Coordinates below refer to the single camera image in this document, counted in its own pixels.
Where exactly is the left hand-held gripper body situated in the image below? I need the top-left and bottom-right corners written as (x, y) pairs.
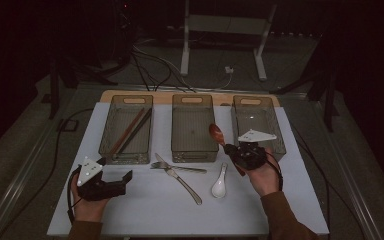
top-left (75, 155), bottom-right (128, 202)

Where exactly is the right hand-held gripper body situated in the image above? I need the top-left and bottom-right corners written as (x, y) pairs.
top-left (232, 128), bottom-right (278, 171)

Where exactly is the brown wooden spoon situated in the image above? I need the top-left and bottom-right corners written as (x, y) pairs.
top-left (208, 123), bottom-right (247, 177)

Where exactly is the white ceramic spoon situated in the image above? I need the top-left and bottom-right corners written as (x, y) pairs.
top-left (211, 162), bottom-right (229, 199)

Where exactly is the clear grey plastic bin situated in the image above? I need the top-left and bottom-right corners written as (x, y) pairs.
top-left (98, 94), bottom-right (154, 166)
top-left (170, 93), bottom-right (220, 164)
top-left (230, 94), bottom-right (287, 164)

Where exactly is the metal fork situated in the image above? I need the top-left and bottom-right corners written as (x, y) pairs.
top-left (149, 161), bottom-right (208, 175)

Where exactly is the person's left hand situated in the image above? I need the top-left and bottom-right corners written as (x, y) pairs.
top-left (71, 174), bottom-right (109, 224)

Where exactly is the person's right hand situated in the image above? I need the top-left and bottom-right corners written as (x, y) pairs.
top-left (246, 148), bottom-right (283, 198)

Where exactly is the white table mat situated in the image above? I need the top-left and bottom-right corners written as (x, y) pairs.
top-left (46, 101), bottom-right (330, 238)

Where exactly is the metal table knife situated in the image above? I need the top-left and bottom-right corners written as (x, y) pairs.
top-left (153, 152), bottom-right (204, 206)

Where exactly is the black stand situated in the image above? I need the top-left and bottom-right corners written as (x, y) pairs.
top-left (48, 56), bottom-right (118, 120)
top-left (269, 66), bottom-right (339, 133)

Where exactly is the white metal stand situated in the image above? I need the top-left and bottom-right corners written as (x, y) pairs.
top-left (179, 0), bottom-right (278, 82)

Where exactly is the left hand-held gripper cable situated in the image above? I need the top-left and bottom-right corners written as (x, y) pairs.
top-left (65, 165), bottom-right (81, 225)

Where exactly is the hand-held gripper cable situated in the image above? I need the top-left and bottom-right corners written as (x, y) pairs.
top-left (266, 156), bottom-right (285, 193)
top-left (65, 165), bottom-right (81, 225)

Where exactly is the right hand-held gripper cable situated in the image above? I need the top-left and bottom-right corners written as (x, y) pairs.
top-left (266, 156), bottom-right (285, 193)

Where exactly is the long black floor cable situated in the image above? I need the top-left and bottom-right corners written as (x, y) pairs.
top-left (0, 108), bottom-right (94, 240)

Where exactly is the black rectangular frame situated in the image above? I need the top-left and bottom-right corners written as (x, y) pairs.
top-left (57, 118), bottom-right (80, 133)

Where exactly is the metal floor rail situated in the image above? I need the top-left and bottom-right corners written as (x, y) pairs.
top-left (0, 87), bottom-right (81, 240)
top-left (313, 96), bottom-right (384, 240)

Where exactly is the bundle of floor cables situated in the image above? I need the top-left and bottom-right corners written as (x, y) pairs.
top-left (131, 38), bottom-right (198, 93)

